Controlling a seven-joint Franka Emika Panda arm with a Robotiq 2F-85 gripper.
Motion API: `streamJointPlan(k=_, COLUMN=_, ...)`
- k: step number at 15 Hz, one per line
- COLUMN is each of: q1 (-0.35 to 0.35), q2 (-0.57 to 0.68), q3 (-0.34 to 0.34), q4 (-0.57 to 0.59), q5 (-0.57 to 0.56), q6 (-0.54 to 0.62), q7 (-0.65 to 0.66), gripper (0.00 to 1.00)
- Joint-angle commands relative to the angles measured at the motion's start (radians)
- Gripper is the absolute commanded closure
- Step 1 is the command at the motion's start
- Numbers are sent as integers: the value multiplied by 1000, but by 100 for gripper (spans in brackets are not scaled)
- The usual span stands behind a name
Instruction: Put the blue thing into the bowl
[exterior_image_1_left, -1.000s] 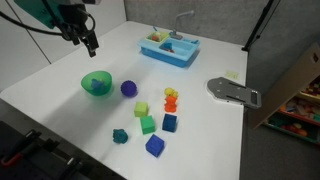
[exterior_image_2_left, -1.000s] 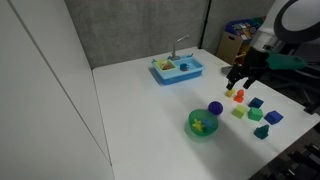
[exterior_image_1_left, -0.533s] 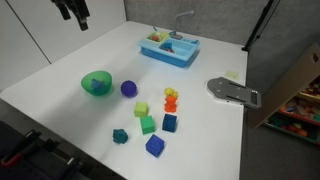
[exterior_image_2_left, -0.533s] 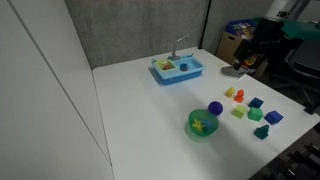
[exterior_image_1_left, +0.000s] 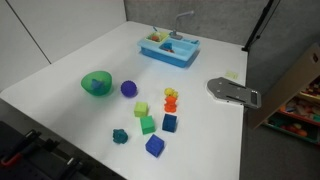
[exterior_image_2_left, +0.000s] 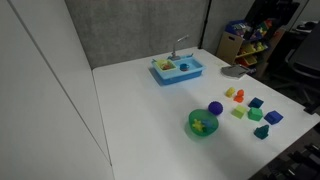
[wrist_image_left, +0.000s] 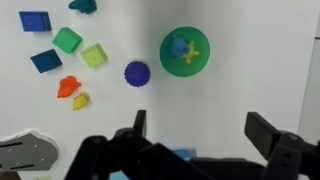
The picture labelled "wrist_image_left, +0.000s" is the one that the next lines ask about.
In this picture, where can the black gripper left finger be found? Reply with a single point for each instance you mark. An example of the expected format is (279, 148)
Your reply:
(133, 156)

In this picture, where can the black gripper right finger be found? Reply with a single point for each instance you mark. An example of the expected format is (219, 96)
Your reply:
(283, 150)

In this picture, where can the yellow animal toy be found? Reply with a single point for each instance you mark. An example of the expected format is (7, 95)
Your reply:
(80, 101)

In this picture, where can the purple bumpy ball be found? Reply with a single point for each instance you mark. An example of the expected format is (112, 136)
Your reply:
(137, 74)

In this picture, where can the orange animal toy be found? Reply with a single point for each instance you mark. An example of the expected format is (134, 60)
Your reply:
(67, 86)

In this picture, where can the grey metal mounting plate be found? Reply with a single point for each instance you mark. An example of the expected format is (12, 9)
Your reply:
(33, 151)

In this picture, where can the lime green cube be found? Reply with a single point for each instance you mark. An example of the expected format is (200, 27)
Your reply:
(94, 56)

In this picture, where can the yellow star toy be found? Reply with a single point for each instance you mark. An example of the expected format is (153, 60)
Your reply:
(190, 53)

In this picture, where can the dark teal cube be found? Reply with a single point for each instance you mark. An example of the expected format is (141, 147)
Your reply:
(46, 61)

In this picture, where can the teal animal toy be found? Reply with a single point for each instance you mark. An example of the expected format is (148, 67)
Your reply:
(83, 5)

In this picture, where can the royal blue cube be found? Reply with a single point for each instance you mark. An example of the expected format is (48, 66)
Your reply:
(33, 21)

